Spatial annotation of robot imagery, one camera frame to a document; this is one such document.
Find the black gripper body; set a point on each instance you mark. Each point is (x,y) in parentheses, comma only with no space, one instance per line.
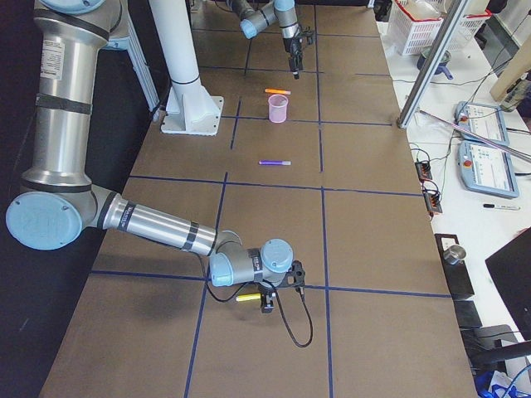
(292,46)
(266,289)

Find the yellow highlighter pen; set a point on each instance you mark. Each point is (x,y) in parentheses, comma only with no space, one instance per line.
(248,297)

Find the orange highlighter pen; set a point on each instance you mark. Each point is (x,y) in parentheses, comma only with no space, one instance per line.
(277,91)

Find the purple highlighter pen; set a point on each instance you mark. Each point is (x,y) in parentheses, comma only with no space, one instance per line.
(266,162)

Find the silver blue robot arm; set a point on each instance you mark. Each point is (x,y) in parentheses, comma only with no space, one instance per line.
(254,21)
(58,200)

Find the pink mesh pen holder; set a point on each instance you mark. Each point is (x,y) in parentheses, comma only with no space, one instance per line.
(277,104)

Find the black marker pen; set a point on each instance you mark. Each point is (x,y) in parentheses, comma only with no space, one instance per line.
(501,207)

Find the white plastic basket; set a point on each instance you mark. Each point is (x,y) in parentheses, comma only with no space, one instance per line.
(410,35)

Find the orange black connector board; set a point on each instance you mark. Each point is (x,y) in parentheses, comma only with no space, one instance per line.
(423,170)

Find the black box under cup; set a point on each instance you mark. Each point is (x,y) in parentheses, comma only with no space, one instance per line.
(457,277)

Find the small metal cup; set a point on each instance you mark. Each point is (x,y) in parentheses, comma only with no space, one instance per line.
(453,254)

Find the far teach pendant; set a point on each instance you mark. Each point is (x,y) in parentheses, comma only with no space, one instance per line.
(484,120)

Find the teach pendant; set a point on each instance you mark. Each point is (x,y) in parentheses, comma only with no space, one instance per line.
(484,120)
(487,170)

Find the near teach pendant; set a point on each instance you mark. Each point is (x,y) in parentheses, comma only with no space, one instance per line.
(487,170)

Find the black monitor corner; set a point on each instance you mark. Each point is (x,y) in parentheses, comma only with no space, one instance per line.
(509,268)

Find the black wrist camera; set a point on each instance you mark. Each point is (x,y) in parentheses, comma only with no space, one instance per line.
(306,35)
(295,277)

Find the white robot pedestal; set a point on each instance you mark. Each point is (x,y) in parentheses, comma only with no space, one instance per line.
(190,109)

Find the aluminium frame post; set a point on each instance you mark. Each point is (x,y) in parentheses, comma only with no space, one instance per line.
(438,48)

